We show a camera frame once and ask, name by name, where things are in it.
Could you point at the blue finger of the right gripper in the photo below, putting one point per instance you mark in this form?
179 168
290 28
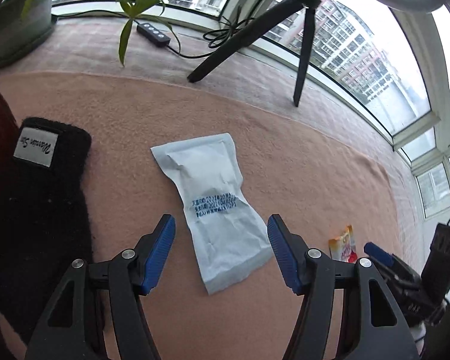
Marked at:
374 251

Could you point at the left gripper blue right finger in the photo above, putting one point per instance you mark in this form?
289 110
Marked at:
372 325

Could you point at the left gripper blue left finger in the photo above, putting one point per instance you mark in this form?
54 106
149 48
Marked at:
70 326

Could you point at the black fuzzy gloves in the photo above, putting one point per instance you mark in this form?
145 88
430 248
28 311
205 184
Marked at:
44 221

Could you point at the light blue wipes packet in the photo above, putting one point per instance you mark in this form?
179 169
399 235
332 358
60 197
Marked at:
229 237

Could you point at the white gloved right hand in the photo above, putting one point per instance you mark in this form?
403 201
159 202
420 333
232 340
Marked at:
418 333

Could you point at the orange snack sachet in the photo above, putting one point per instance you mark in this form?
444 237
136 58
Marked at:
343 247

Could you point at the pink blanket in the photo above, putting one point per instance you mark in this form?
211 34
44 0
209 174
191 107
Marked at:
317 184

